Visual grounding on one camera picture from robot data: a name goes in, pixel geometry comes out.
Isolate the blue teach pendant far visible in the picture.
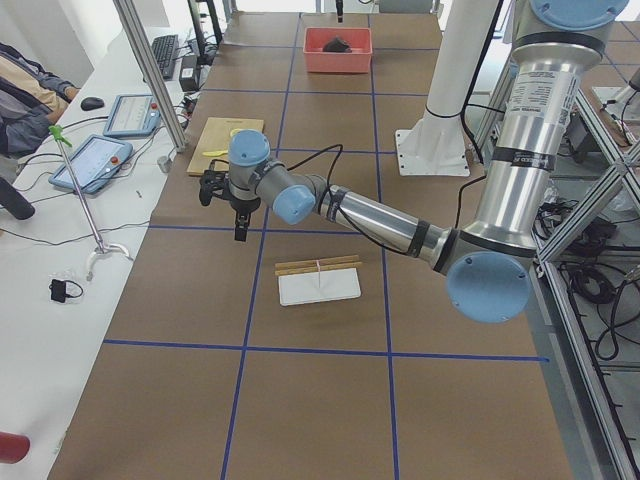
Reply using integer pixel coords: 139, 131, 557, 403
103, 94, 161, 138

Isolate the computer mouse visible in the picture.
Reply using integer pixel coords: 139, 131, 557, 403
80, 97, 105, 111

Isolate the seated person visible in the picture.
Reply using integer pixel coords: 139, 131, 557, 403
1, 43, 79, 157

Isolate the wooden rack rod outer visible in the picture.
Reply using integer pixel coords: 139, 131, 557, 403
275, 255, 360, 270

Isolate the metal stand with green clip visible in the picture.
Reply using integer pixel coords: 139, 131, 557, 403
49, 124, 134, 282

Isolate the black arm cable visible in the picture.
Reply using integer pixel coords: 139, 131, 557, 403
287, 143, 426, 256

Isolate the yellow plastic knife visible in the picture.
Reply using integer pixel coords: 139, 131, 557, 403
202, 149, 228, 158

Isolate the grey cloth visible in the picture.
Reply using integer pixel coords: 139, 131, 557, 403
322, 36, 352, 53

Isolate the blue teach pendant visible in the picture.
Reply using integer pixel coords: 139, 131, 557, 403
64, 134, 133, 194
103, 94, 161, 138

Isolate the blue teach pendant near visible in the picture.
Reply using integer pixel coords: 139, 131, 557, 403
64, 134, 133, 194

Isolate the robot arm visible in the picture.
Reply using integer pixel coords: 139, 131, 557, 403
190, 12, 479, 322

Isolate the white rectangular tray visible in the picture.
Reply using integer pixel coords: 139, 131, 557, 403
278, 268, 361, 306

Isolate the bamboo cutting board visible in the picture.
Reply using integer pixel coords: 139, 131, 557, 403
186, 117, 264, 177

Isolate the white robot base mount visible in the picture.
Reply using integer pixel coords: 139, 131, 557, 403
395, 0, 502, 177

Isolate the wooden rack rod near tray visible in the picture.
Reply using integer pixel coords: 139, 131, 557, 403
275, 261, 363, 277

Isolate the aluminium frame post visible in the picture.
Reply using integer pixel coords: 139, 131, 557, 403
113, 0, 186, 153

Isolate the red cylinder object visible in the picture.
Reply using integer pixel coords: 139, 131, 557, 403
0, 432, 31, 464

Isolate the black keyboard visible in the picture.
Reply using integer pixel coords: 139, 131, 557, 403
151, 34, 179, 80

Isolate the small black device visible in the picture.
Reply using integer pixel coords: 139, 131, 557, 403
49, 279, 84, 303

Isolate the pink plastic bin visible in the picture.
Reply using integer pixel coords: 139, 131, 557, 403
303, 27, 373, 74

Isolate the black power adapter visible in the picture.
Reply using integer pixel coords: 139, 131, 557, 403
179, 55, 201, 92

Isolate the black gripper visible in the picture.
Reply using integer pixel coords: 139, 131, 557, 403
199, 158, 261, 213

